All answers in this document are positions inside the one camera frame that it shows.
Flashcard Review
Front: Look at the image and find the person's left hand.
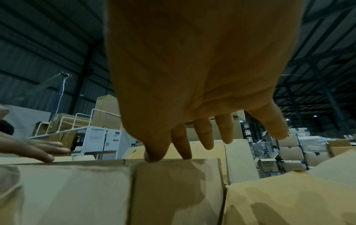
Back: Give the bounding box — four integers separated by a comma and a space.
0, 130, 72, 163

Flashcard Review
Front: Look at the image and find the person's right hand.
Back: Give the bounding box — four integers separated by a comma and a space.
105, 0, 306, 163

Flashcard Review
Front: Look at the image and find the carton with orange label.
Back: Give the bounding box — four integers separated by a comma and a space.
0, 158, 227, 225

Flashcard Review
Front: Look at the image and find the yellowish brown cardboard carton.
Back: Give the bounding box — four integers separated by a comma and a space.
121, 140, 356, 225

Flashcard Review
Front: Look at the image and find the stack of pale taped boxes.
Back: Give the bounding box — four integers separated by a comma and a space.
261, 126, 334, 174

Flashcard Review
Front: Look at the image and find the stack of orange-brown boxes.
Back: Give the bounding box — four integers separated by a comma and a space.
326, 139, 353, 158

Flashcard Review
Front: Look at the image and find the metal storage rack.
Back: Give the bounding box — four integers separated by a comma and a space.
26, 113, 123, 161

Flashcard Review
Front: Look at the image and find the white printed carton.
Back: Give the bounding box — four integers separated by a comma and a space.
82, 127, 123, 155

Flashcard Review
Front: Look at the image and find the tall brown shelf carton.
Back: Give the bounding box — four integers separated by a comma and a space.
91, 94, 123, 129

